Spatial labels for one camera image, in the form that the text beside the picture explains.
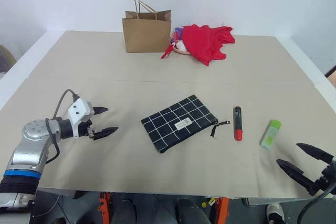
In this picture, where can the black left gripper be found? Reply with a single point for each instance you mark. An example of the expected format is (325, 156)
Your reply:
(86, 129)

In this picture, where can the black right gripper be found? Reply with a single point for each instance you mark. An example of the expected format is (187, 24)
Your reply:
(326, 179)

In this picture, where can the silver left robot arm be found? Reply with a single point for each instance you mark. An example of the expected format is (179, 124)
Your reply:
(27, 153)

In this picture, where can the black checkered zipper pouch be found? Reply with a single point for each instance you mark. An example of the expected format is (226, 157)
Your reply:
(178, 124)

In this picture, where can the beige table cover sheet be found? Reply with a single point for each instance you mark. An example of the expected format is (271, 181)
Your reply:
(105, 56)
(131, 166)

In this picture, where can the white shoe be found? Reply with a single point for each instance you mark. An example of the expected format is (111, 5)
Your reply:
(275, 213)

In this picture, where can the red and black marker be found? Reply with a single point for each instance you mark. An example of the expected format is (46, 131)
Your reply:
(238, 127)

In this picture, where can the dark rounded shape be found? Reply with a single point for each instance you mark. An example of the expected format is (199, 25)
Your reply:
(190, 212)
(124, 212)

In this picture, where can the red ribbon bow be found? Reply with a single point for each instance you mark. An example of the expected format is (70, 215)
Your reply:
(166, 52)

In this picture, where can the brown paper bag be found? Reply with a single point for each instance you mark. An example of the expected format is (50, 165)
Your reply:
(147, 33)

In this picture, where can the beige chair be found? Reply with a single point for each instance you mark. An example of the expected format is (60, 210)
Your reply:
(5, 58)

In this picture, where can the red cloth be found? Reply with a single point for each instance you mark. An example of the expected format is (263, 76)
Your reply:
(204, 41)

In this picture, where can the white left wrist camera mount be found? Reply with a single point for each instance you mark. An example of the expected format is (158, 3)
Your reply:
(78, 111)

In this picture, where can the orange table frame leg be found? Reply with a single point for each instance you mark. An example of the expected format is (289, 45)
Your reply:
(105, 208)
(222, 211)

